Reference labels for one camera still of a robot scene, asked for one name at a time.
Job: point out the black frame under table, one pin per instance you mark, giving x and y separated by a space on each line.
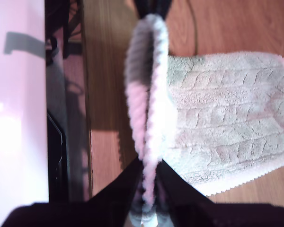
66 28

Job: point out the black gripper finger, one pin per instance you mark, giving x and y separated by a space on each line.
116 201
163 8
182 201
143 7

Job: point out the fluffy white green tea towel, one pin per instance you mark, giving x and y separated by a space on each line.
215 118

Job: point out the white board with black print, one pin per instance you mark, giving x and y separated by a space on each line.
19 118

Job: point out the black case under table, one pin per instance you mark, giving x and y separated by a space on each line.
58 153

